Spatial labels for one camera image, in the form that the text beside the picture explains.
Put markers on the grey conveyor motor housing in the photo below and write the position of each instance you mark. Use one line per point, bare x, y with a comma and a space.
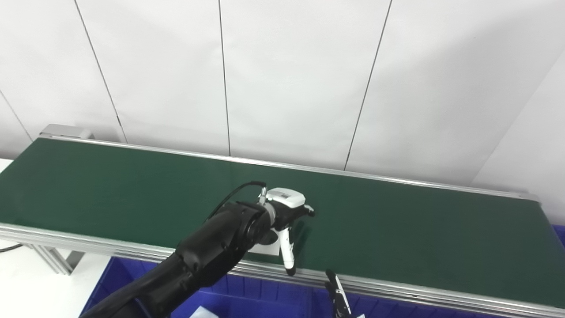
66, 131

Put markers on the blue bin at conveyor end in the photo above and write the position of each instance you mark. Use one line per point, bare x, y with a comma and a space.
559, 236

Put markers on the blue bin with white parts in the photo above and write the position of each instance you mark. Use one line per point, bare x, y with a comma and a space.
265, 296

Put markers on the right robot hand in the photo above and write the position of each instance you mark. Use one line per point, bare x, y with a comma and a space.
340, 302

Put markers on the aluminium conveyor leg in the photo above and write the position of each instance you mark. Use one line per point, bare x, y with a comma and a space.
55, 258

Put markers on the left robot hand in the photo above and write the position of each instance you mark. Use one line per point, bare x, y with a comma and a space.
287, 198

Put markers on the green conveyor belt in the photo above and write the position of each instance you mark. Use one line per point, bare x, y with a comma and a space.
397, 221

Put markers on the white square part with hole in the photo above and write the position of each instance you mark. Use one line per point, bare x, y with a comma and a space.
269, 249
205, 312

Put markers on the blue bin with black parts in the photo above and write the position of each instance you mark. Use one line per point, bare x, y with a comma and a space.
397, 309

